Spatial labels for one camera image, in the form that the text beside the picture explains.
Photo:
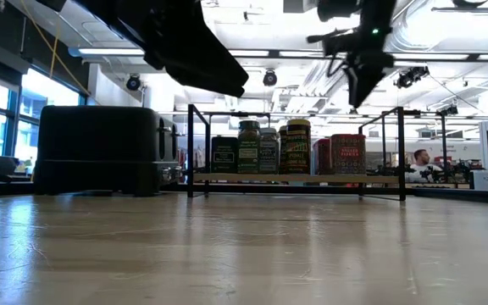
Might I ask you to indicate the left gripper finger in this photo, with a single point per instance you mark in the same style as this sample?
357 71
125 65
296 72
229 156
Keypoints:
210 63

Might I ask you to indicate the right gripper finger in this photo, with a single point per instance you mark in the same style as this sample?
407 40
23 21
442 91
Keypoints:
364 82

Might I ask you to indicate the red-lid smoked paprika tin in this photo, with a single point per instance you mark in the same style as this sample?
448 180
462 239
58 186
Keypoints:
347 154
322 159

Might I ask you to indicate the black square spice tin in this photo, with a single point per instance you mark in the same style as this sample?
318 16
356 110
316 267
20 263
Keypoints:
225 154

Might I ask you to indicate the green-lid spice jar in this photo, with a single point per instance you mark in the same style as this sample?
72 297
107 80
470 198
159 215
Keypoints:
249 148

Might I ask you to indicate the onion blend yellow-lid spice jar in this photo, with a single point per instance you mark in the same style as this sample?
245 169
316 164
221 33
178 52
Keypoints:
298 152

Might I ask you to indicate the yellow-lid dark spice jar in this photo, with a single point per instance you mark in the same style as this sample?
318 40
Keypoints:
282 152

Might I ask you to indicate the white-lid seasoning jar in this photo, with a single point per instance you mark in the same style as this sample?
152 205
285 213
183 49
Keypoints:
269 154

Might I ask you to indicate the black background robot arm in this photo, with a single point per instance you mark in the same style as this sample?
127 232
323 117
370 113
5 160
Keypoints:
456 171

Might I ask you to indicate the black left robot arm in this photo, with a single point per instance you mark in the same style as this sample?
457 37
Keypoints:
53 3

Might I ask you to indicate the black ceiling spotlight cluster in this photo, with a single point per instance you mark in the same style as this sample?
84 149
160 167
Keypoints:
411 76

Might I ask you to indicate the black device on pole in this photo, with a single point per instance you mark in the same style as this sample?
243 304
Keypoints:
448 110

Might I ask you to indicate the person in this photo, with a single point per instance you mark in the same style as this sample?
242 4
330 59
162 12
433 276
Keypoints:
419 157

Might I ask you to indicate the black ceiling track fixture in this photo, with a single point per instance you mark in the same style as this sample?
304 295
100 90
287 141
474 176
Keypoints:
468 9

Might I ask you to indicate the black four-slot toaster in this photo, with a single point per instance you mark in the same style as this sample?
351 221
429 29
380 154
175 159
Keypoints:
100 148

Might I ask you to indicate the white box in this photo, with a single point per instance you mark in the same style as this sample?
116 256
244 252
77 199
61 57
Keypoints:
481 180

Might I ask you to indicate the black ceiling dome camera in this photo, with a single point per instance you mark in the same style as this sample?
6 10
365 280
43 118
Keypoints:
133 83
270 78

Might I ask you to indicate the silver air duct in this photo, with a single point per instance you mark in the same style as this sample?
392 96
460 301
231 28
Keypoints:
439 29

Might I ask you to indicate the wooden shelf with black frame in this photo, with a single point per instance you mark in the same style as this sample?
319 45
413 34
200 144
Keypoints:
210 178

